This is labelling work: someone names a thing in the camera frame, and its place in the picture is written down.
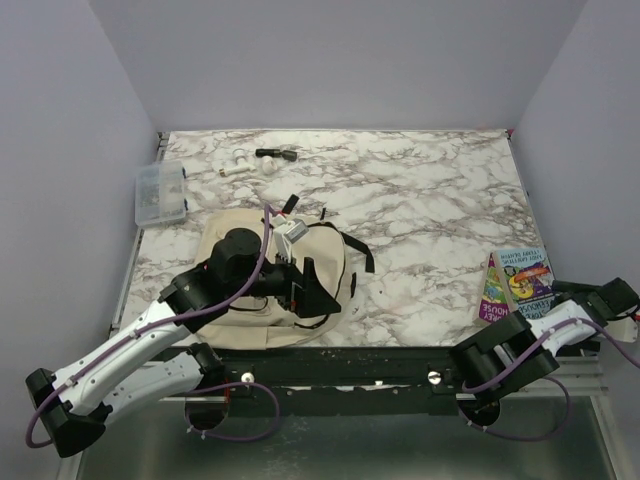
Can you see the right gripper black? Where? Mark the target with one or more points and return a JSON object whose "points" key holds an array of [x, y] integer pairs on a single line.
{"points": [[562, 288]]}

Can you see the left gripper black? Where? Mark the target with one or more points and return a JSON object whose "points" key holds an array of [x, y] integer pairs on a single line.
{"points": [[308, 297]]}

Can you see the beige student backpack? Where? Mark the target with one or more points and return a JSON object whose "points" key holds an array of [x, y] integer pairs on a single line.
{"points": [[261, 323]]}

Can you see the Treehouse book blue cover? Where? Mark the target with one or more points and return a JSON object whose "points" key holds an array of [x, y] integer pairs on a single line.
{"points": [[526, 277]]}

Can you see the Treehouse book purple cover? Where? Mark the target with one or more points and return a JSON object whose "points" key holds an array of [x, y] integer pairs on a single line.
{"points": [[492, 304]]}

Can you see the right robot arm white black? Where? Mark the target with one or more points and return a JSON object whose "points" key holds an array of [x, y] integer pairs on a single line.
{"points": [[516, 351]]}

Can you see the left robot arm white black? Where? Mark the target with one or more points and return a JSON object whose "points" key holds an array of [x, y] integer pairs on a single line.
{"points": [[76, 403]]}

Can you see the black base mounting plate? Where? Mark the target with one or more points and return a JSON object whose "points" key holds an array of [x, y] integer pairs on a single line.
{"points": [[254, 400]]}

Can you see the small white round cap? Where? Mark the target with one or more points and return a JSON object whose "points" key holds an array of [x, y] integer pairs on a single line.
{"points": [[269, 165]]}

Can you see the black cylindrical tool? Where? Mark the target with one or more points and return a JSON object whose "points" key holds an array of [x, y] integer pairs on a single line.
{"points": [[286, 154]]}

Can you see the white plastic pipe fitting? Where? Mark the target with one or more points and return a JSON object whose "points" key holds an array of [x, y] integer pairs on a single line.
{"points": [[241, 164]]}

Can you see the clear plastic organizer box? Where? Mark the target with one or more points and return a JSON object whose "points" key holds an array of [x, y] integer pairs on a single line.
{"points": [[160, 194]]}

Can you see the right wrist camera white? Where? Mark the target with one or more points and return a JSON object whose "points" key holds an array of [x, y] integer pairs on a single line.
{"points": [[625, 330]]}

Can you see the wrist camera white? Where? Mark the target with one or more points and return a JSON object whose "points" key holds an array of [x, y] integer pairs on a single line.
{"points": [[625, 330], [286, 233]]}

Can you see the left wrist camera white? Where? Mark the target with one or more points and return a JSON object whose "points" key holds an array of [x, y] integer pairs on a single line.
{"points": [[286, 233]]}

